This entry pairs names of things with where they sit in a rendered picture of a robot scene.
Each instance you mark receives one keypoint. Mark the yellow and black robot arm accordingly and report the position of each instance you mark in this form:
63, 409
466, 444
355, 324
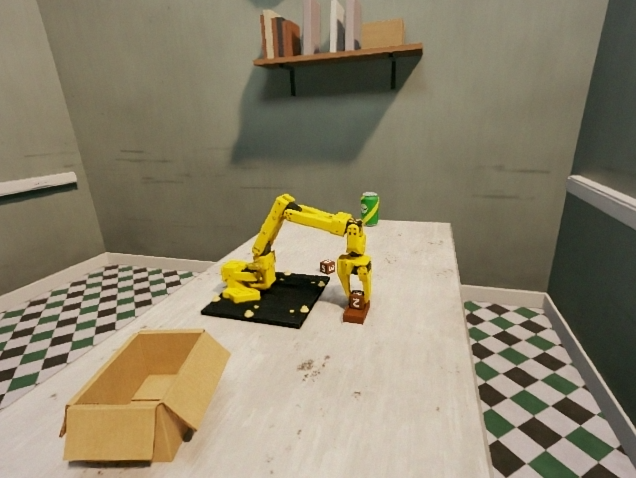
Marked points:
239, 273

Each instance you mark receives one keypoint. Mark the green drink can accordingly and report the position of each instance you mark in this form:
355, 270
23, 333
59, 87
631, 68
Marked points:
369, 209

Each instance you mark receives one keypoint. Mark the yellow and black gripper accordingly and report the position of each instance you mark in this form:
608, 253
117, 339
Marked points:
361, 266

